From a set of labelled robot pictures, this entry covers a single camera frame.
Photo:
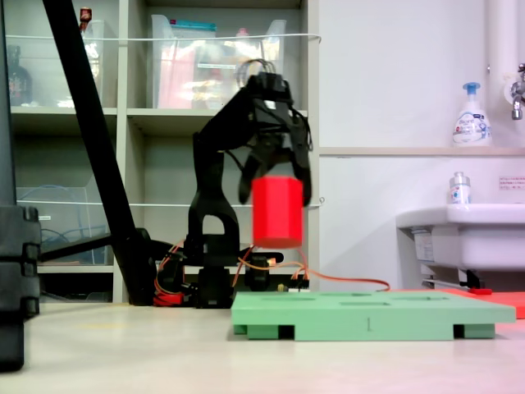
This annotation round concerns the small clear sanitizer bottle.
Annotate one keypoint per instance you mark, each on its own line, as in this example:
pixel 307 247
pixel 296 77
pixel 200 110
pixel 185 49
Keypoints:
pixel 459 191

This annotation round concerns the notched black stack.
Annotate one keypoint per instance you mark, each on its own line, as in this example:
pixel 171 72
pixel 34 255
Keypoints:
pixel 16 267

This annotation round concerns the red printed base clamp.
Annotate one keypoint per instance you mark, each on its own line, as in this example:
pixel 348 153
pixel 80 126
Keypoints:
pixel 168 299

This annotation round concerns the small circuit board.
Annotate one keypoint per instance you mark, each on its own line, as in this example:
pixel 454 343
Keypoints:
pixel 301 283

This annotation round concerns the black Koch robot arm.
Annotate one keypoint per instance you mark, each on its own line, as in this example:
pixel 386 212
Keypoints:
pixel 209 172

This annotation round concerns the brown bottle with red cap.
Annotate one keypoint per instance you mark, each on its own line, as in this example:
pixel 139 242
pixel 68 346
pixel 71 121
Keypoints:
pixel 85 16

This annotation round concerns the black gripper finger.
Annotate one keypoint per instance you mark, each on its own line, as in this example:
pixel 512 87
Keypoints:
pixel 248 180
pixel 301 156

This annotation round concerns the dark round glass bottle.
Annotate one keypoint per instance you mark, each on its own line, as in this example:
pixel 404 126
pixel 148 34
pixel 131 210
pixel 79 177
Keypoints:
pixel 18 82

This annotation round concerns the thick black tripod leg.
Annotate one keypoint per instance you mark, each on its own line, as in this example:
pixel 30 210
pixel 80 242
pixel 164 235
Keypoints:
pixel 94 143

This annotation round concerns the teal header plastic pouch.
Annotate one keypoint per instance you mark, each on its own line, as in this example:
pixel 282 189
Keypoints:
pixel 193 28

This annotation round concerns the white sink basin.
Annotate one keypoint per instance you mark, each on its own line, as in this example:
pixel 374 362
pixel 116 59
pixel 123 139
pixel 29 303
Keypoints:
pixel 471 242

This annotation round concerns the black clamp knob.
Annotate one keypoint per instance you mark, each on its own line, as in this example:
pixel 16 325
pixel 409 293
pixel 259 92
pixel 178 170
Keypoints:
pixel 258 279

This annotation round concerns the large clear storage bin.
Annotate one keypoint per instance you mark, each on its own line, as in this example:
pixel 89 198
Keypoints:
pixel 176 74

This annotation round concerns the red eight-sided block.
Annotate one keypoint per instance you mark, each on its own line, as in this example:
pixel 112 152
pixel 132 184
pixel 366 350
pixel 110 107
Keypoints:
pixel 277 213

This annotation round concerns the metal water tap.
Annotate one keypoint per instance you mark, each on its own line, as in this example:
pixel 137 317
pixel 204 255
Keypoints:
pixel 517 94

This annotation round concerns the white pump soap bottle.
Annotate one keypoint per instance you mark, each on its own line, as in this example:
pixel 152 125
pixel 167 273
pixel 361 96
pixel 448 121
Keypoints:
pixel 471 123

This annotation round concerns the green shape sorting board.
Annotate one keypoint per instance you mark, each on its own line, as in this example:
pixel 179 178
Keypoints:
pixel 328 324

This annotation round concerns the small orange foam slab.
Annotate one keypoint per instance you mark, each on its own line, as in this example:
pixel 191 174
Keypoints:
pixel 508 305

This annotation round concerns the dark grey upright panel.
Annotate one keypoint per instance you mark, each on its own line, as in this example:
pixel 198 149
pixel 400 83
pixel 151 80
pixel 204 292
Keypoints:
pixel 6 123

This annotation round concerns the grey shelf unit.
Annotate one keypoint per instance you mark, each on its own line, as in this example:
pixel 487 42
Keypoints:
pixel 121 123

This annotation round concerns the narrow clear storage bin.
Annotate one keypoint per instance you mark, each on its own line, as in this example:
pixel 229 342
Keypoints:
pixel 100 61

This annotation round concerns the pink capped bottle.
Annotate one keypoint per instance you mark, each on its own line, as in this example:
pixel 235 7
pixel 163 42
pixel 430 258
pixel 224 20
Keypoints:
pixel 243 32

